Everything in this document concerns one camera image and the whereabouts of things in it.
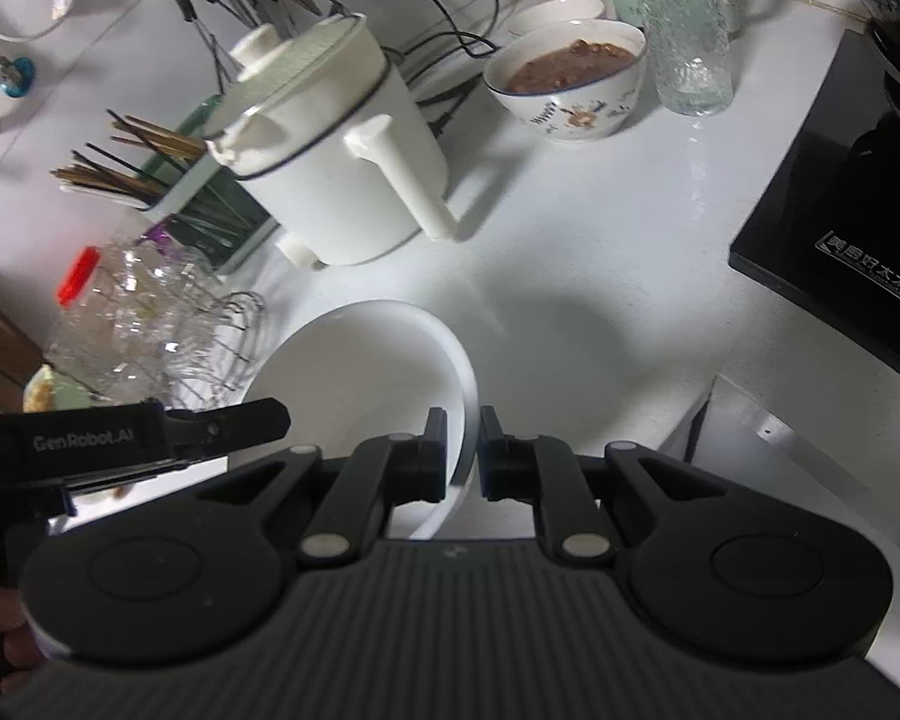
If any white plastic bowl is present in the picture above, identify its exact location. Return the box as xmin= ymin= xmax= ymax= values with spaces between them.
xmin=227 ymin=301 xmax=479 ymax=539

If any person's left hand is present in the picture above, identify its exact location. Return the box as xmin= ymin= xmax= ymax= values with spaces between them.
xmin=0 ymin=585 xmax=46 ymax=694

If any green plastic colander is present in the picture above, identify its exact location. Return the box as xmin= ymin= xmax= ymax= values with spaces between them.
xmin=22 ymin=364 xmax=113 ymax=413

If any red lid plastic jar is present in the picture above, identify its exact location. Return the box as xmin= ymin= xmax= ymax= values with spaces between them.
xmin=46 ymin=244 xmax=164 ymax=403

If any green chopstick holder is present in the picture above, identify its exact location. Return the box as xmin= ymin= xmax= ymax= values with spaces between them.
xmin=137 ymin=92 xmax=280 ymax=275

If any white electric cooking pot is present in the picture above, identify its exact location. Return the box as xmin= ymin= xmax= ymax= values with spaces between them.
xmin=203 ymin=15 xmax=458 ymax=268

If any floral bowl with food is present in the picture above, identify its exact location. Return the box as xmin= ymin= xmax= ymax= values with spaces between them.
xmin=482 ymin=18 xmax=647 ymax=143

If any black induction cooktop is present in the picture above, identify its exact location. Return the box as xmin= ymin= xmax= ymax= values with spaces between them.
xmin=728 ymin=31 xmax=900 ymax=374

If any tall textured glass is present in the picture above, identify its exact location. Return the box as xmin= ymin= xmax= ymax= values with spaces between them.
xmin=644 ymin=5 xmax=733 ymax=117

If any wire cup holder rack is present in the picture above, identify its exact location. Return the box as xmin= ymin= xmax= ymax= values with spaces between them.
xmin=155 ymin=291 xmax=266 ymax=410

